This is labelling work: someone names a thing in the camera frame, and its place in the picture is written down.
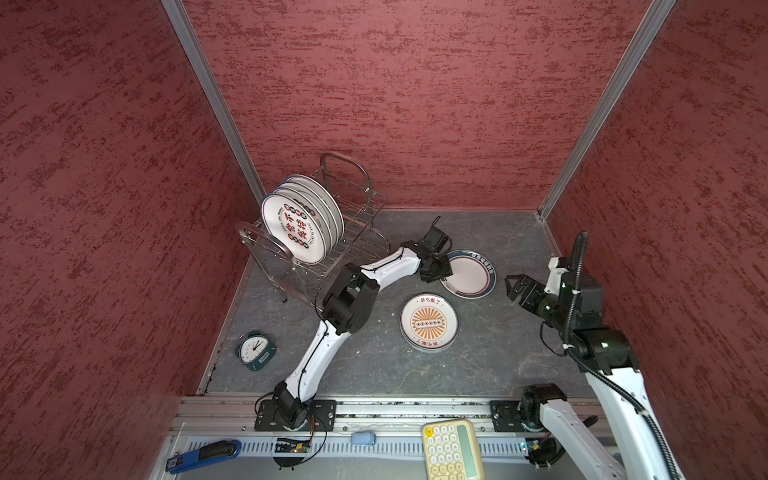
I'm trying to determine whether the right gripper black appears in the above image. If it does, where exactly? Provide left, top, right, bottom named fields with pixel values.
left=502, top=273, right=573, bottom=333

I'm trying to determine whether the green band red ring plate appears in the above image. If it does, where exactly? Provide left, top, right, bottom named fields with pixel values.
left=440, top=250, right=497, bottom=300

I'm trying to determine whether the stainless steel dish rack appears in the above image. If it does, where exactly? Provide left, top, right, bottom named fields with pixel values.
left=236, top=151, right=392, bottom=304

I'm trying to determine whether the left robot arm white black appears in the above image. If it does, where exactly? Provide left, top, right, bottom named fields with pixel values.
left=273, top=226, right=452, bottom=430

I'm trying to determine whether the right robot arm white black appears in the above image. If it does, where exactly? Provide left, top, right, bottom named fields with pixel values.
left=505, top=257, right=683, bottom=479

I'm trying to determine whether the white plate in rack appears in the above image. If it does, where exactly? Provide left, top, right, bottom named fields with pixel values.
left=285, top=174, right=345, bottom=243

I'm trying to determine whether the front white plate red pattern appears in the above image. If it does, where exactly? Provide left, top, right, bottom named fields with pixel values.
left=261, top=193, right=326, bottom=264

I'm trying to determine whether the right small circuit board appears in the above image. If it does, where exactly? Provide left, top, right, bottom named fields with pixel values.
left=527, top=437, right=565, bottom=469

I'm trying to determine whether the small circuit board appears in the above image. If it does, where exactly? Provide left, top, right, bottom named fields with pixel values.
left=527, top=437, right=565, bottom=469
left=274, top=438, right=312, bottom=455

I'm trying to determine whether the yellow calculator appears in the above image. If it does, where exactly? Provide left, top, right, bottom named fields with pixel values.
left=421, top=419, right=486, bottom=480

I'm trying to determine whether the light blue eraser block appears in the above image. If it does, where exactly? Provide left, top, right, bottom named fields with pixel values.
left=350, top=431, right=376, bottom=446

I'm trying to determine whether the round gauge on table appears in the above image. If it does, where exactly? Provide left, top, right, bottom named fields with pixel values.
left=234, top=330, right=277, bottom=372

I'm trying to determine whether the left small circuit board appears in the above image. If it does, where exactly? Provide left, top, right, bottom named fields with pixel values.
left=274, top=438, right=312, bottom=455

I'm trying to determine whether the blue black tool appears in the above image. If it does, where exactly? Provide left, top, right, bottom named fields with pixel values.
left=165, top=440, right=242, bottom=475

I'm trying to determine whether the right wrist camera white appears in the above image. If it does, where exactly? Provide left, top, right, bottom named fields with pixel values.
left=545, top=257, right=570, bottom=297

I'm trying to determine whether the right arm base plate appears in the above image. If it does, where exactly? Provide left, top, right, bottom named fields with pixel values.
left=489, top=400, right=525, bottom=433

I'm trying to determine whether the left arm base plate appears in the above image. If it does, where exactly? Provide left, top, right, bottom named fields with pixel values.
left=253, top=398, right=337, bottom=432

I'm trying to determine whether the aluminium rail frame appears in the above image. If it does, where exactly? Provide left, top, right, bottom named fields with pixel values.
left=152, top=396, right=620, bottom=479

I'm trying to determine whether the right corner aluminium post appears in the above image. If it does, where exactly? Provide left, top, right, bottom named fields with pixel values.
left=538, top=0, right=676, bottom=222

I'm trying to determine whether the corner aluminium post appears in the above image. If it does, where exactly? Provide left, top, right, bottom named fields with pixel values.
left=161, top=0, right=266, bottom=203
left=538, top=0, right=676, bottom=222

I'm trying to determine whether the left corner aluminium post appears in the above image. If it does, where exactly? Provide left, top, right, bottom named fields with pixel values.
left=161, top=0, right=266, bottom=203

